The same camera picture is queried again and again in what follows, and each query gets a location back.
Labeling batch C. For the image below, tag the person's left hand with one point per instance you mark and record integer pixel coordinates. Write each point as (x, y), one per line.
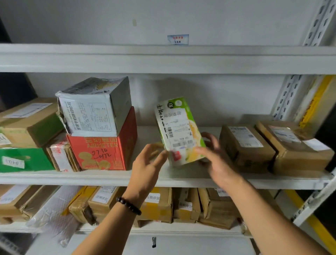
(144, 178)

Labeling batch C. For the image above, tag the person's right hand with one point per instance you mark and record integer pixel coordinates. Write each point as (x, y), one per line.
(223, 170)

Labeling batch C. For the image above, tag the row of parcels shelf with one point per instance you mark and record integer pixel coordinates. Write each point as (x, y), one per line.
(157, 207)

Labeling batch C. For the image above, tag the red printed cardboard box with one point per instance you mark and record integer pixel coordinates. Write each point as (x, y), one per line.
(126, 142)

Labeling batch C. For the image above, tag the taped brown parcel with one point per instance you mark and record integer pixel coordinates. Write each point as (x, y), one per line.
(299, 160)

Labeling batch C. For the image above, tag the grey white box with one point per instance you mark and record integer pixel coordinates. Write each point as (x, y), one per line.
(120, 105)

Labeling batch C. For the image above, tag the plain green cardboard box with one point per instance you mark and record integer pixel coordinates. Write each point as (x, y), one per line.
(36, 159)

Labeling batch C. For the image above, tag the white metal shelf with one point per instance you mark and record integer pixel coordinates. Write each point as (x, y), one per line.
(168, 60)

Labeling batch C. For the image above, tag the dark green cardboard box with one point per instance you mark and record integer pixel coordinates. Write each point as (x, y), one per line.
(34, 128)

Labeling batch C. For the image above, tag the person's left forearm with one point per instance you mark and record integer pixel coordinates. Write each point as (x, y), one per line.
(110, 233)

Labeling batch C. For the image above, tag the person's right forearm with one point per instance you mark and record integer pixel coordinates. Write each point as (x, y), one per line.
(270, 226)

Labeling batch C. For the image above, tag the small black clip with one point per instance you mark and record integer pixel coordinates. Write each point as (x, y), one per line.
(154, 242)

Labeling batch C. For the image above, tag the dark glass door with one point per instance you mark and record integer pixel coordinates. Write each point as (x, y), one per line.
(329, 207)

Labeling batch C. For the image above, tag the plain yellow tape line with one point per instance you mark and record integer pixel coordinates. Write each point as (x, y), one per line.
(320, 228)

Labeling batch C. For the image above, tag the yellow printed tape strip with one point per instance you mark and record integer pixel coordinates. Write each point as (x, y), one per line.
(317, 99)

